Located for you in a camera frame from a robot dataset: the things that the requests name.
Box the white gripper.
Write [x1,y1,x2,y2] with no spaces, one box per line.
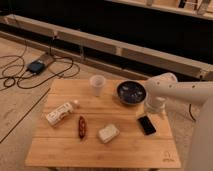
[145,96,166,114]

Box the dark red pepper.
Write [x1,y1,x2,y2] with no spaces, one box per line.
[78,116,86,139]

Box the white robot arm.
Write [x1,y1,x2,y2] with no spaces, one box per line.
[144,73,213,171]

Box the white sponge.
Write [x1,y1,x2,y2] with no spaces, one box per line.
[98,124,120,143]

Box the black smartphone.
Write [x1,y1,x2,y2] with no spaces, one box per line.
[138,116,156,135]

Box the dark bowl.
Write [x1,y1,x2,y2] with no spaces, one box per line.
[116,81,146,105]

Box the translucent plastic cup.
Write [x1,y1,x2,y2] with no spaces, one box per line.
[89,75,106,97]

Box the wooden table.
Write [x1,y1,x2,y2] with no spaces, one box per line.
[25,79,181,168]

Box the black cable at right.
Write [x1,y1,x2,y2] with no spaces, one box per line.
[188,103,197,122]

